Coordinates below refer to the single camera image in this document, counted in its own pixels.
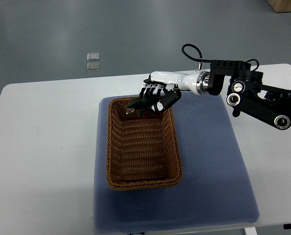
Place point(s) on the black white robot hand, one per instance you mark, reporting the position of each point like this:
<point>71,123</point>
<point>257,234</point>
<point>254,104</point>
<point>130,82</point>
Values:
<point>165,87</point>

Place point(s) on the white table leg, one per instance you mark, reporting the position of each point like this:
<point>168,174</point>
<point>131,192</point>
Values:
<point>250,231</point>

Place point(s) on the wooden box corner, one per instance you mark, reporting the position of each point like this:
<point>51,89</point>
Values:
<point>280,6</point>

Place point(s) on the dark toy crocodile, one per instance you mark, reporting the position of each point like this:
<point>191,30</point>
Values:
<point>143,104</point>

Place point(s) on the brown wicker basket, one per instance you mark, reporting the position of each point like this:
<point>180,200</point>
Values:
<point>141,152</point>

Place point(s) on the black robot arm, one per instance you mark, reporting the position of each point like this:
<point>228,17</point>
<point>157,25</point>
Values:
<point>246,92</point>

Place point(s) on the upper metal floor plate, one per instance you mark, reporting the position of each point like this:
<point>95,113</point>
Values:
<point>93,56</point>

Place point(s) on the blue padded mat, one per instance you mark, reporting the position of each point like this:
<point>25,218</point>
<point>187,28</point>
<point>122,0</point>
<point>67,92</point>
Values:
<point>215,189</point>

